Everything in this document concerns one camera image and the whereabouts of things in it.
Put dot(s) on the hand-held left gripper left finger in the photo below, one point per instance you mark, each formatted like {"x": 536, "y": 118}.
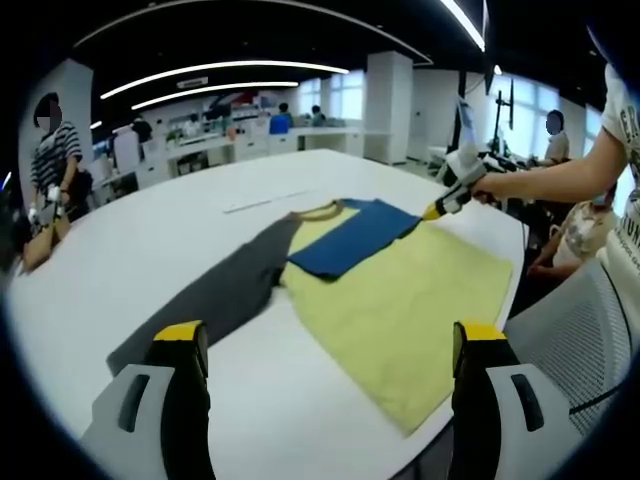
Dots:
{"x": 185, "y": 400}

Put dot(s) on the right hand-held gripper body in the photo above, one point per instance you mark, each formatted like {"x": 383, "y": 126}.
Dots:
{"x": 465, "y": 167}

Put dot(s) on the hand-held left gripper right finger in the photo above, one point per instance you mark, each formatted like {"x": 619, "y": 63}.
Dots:
{"x": 475, "y": 400}

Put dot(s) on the yellow blue grey garment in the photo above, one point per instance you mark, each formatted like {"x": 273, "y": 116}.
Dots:
{"x": 400, "y": 300}

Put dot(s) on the person's right hand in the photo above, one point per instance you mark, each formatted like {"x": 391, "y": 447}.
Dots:
{"x": 487, "y": 191}

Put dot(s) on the black pole stand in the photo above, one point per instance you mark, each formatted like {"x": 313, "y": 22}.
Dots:
{"x": 461, "y": 110}

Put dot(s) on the white mesh office chair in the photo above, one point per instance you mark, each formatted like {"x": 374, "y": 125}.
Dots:
{"x": 575, "y": 340}

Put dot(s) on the person's white printed shirt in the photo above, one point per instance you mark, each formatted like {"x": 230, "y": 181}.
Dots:
{"x": 622, "y": 150}

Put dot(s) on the brown cardboard box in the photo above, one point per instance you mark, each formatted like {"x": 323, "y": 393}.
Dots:
{"x": 42, "y": 247}

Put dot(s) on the ceiling air vent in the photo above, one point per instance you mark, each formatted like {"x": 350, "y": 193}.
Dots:
{"x": 192, "y": 83}

